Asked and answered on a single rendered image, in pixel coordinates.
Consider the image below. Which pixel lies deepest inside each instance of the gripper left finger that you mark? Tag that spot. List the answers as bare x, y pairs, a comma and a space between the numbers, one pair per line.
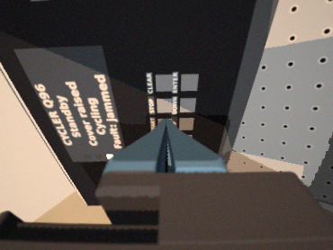
148, 153

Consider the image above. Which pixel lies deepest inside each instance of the beige benchtop instrument with black keypad panel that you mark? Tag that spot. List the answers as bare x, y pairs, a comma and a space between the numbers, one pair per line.
94, 76

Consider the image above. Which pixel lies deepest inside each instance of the grey perforated base plate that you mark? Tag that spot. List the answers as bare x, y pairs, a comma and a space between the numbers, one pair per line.
288, 122

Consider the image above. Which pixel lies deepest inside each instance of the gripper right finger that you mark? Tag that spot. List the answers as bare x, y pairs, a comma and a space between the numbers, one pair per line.
187, 155

